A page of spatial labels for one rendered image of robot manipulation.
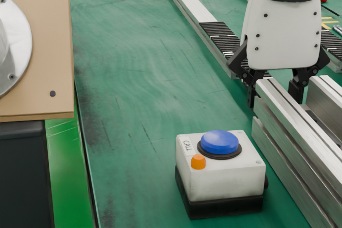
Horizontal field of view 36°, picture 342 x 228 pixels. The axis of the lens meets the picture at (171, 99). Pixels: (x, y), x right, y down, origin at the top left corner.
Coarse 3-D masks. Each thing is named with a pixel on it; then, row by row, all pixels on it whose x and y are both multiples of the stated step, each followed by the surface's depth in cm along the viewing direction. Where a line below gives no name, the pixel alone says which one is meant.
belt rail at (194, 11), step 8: (176, 0) 132; (184, 0) 125; (192, 0) 125; (184, 8) 123; (192, 8) 119; (200, 8) 119; (192, 16) 115; (200, 16) 113; (208, 16) 113; (192, 24) 116; (200, 32) 109; (208, 40) 105; (208, 48) 103; (216, 48) 97; (216, 56) 98; (224, 64) 93; (232, 72) 90
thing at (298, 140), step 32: (256, 96) 69; (288, 96) 63; (320, 96) 66; (256, 128) 69; (288, 128) 58; (320, 128) 56; (288, 160) 61; (320, 160) 51; (320, 192) 51; (320, 224) 52
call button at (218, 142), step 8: (208, 136) 56; (216, 136) 56; (224, 136) 56; (232, 136) 56; (208, 144) 55; (216, 144) 55; (224, 144) 55; (232, 144) 55; (216, 152) 55; (224, 152) 55; (232, 152) 55
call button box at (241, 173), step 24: (192, 144) 58; (240, 144) 58; (192, 168) 53; (216, 168) 53; (240, 168) 54; (264, 168) 54; (192, 192) 54; (216, 192) 54; (240, 192) 55; (192, 216) 55; (216, 216) 56
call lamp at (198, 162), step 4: (196, 156) 53; (200, 156) 53; (192, 160) 53; (196, 160) 53; (200, 160) 53; (204, 160) 53; (192, 164) 53; (196, 164) 53; (200, 164) 53; (204, 164) 53; (196, 168) 53; (200, 168) 53
